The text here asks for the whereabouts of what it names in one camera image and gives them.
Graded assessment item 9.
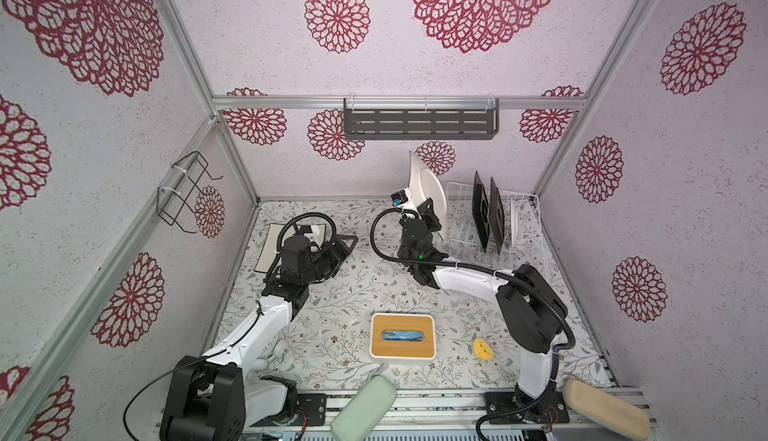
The white alarm clock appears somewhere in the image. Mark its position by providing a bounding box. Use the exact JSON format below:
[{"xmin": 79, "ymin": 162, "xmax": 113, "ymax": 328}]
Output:
[{"xmin": 251, "ymin": 339, "xmax": 289, "ymax": 372}]

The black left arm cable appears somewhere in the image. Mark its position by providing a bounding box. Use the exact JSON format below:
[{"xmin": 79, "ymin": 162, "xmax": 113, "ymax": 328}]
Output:
[{"xmin": 266, "ymin": 211, "xmax": 338, "ymax": 280}]

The black wire wall basket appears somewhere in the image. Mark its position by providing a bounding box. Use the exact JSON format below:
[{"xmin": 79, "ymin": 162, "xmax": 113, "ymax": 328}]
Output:
[{"xmin": 155, "ymin": 151, "xmax": 226, "ymax": 239}]

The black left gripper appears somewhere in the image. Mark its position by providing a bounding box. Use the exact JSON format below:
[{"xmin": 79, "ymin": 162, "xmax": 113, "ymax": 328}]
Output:
[{"xmin": 302, "ymin": 234, "xmax": 357, "ymax": 286}]

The beige padded cushion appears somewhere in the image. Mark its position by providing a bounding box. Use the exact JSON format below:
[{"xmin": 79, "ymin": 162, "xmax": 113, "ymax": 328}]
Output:
[{"xmin": 562, "ymin": 379, "xmax": 651, "ymax": 440}]

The yellow sponge piece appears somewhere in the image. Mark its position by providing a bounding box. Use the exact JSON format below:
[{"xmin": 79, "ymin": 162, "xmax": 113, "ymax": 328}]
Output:
[{"xmin": 472, "ymin": 338, "xmax": 494, "ymax": 361}]

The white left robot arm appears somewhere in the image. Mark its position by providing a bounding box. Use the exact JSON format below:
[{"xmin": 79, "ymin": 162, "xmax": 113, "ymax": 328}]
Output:
[{"xmin": 159, "ymin": 234, "xmax": 359, "ymax": 440}]

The small white round plate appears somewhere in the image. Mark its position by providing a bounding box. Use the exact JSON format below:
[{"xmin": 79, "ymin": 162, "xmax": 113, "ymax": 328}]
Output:
[{"xmin": 509, "ymin": 199, "xmax": 521, "ymax": 246}]

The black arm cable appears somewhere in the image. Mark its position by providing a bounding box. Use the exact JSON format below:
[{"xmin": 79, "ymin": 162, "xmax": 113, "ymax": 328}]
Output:
[
  {"xmin": 368, "ymin": 206, "xmax": 577, "ymax": 441},
  {"xmin": 266, "ymin": 211, "xmax": 338, "ymax": 280}
]

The white wire dish rack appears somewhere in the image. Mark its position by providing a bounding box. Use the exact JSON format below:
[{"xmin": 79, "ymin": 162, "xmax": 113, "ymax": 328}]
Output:
[{"xmin": 438, "ymin": 182, "xmax": 548, "ymax": 276}]

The white square plate black rim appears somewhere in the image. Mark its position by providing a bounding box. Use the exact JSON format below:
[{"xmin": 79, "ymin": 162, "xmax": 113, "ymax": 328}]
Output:
[{"xmin": 406, "ymin": 152, "xmax": 448, "ymax": 241}]

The grey wall shelf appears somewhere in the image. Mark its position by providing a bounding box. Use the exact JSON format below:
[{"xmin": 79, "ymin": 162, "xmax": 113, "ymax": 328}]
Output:
[{"xmin": 342, "ymin": 98, "xmax": 500, "ymax": 141}]

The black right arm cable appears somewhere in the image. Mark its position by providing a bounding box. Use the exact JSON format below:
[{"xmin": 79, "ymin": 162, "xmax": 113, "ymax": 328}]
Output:
[{"xmin": 368, "ymin": 206, "xmax": 577, "ymax": 441}]

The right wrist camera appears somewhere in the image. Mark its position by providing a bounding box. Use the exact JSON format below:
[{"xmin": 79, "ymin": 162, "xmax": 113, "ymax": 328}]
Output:
[{"xmin": 391, "ymin": 189, "xmax": 409, "ymax": 207}]

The white wooden tissue box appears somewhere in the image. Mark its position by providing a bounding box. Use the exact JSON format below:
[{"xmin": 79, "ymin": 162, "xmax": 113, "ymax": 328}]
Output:
[{"xmin": 369, "ymin": 312, "xmax": 437, "ymax": 364}]

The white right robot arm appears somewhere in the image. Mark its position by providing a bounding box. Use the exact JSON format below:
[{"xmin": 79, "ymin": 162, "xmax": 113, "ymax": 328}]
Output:
[{"xmin": 378, "ymin": 193, "xmax": 576, "ymax": 421}]

